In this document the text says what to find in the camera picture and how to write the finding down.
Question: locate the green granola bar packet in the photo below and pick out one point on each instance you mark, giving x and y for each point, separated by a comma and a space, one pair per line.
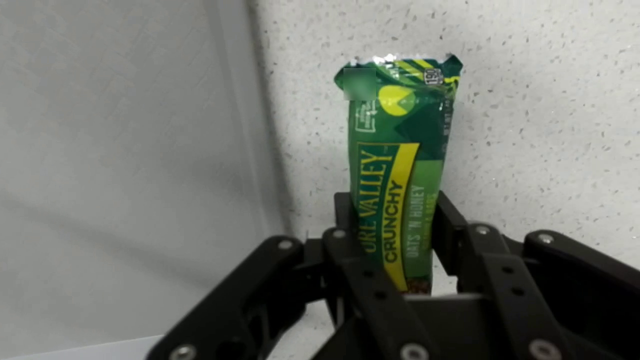
401, 167

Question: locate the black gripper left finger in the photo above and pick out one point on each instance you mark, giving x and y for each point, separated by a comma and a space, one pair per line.
266, 300

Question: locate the grey metal tray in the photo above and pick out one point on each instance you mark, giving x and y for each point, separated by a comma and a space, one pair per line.
101, 133

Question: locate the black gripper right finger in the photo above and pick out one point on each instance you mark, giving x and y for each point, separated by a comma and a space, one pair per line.
552, 292

